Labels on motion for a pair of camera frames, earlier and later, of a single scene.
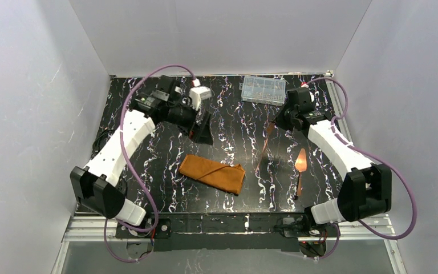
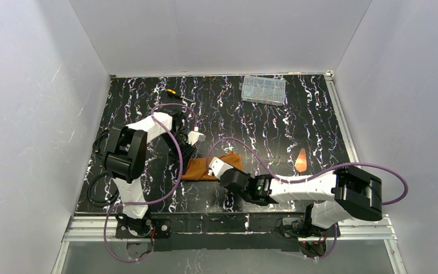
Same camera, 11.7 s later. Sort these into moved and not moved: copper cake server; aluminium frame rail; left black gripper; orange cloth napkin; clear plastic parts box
Moved: orange cloth napkin; left black gripper
Not moved: aluminium frame rail; clear plastic parts box; copper cake server
